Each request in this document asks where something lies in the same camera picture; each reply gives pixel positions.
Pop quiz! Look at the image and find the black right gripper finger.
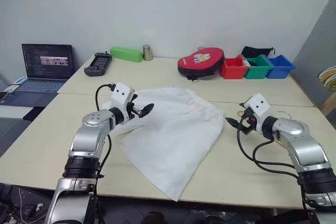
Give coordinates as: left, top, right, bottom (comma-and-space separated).
226, 116, 240, 130
238, 125, 255, 136

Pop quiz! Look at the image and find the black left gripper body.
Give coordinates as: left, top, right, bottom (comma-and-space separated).
125, 93, 144, 124

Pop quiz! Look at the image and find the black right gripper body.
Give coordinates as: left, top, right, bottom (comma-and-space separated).
240, 108, 259, 133

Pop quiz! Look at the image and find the white cloth garment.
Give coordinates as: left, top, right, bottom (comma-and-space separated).
102, 86, 226, 201

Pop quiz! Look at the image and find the yellow wire hanger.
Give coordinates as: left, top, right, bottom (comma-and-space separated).
236, 110, 293, 149

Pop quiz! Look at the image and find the red plastic bin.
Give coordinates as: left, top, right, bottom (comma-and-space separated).
219, 55, 250, 80

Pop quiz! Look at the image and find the green plastic bin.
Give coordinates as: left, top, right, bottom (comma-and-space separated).
244, 54, 274, 80

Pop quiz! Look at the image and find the silver metal cup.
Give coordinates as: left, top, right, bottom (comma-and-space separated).
142, 44, 154, 61

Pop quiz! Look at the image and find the green rectangular box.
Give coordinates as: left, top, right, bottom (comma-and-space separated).
109, 46, 144, 63

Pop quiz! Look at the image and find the dark grey handheld controller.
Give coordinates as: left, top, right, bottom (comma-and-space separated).
83, 51, 113, 77

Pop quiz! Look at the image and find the blue plastic bin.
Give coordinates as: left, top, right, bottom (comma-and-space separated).
266, 54, 296, 79

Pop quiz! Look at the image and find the red paddle case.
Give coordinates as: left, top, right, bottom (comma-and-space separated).
177, 46, 226, 83

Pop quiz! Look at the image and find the yellow white coiled roll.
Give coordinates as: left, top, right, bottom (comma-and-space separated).
317, 66, 336, 91

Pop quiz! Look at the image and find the black flat mat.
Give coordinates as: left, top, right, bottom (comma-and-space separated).
23, 105, 47, 122

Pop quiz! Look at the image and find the open blue laptop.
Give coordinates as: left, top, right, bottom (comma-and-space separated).
7, 43, 75, 94

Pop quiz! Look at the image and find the dark blue closed laptop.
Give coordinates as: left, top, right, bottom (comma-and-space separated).
0, 91, 58, 108

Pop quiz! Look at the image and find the dark rounded shape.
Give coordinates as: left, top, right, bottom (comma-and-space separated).
141, 210, 166, 224

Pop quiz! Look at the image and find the grey perforated board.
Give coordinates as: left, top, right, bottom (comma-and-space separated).
0, 117, 33, 158

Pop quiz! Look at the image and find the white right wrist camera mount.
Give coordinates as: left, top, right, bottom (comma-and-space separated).
245, 93, 271, 133

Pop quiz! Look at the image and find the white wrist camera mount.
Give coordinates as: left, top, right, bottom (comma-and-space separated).
245, 93, 271, 133
109, 82, 136, 111

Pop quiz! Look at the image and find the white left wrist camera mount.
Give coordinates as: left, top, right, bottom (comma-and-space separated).
109, 82, 136, 111

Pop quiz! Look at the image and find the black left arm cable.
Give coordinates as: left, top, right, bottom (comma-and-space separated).
90, 83, 117, 224

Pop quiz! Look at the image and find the black drawstring pouch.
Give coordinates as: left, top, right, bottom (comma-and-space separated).
240, 46, 275, 59

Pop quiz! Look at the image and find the light wooden post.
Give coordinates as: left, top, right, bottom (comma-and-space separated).
319, 87, 336, 118

